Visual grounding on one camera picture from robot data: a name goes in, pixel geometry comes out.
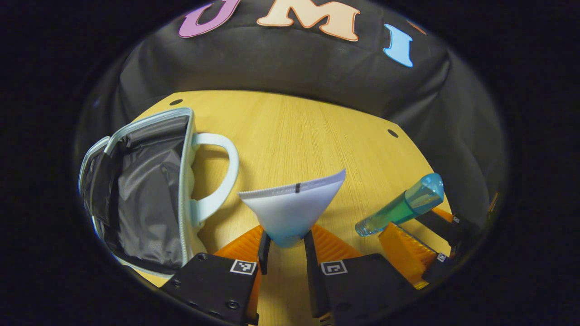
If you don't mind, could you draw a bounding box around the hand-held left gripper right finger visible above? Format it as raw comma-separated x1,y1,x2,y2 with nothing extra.
303,224,418,324

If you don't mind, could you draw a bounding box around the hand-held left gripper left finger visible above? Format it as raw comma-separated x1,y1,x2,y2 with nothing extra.
160,224,273,326

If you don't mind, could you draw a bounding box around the blue-capped clear bottle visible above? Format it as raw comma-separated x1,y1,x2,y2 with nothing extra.
354,173,445,238

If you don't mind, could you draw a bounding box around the pale blue suitcase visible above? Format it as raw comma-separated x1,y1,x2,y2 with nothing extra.
78,107,240,278

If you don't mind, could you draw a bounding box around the black backdrop cloth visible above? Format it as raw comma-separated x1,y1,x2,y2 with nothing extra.
75,0,508,218

